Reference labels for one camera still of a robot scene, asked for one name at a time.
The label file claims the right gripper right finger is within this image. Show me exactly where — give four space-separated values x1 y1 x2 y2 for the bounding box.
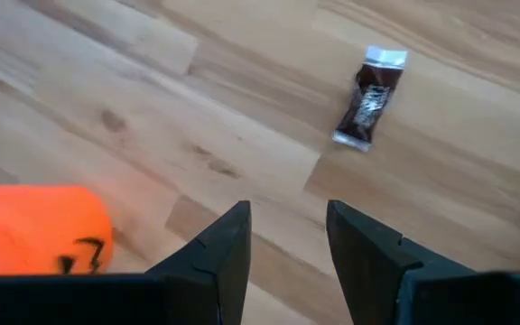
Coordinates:
326 200 520 325

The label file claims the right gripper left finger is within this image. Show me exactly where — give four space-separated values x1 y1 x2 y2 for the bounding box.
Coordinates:
0 200 253 325

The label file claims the orange plastic bucket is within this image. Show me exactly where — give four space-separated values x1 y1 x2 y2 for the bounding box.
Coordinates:
0 183 116 277

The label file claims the brown Hershey's chocolate bar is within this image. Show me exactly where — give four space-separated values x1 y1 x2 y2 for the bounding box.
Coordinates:
330 44 409 153

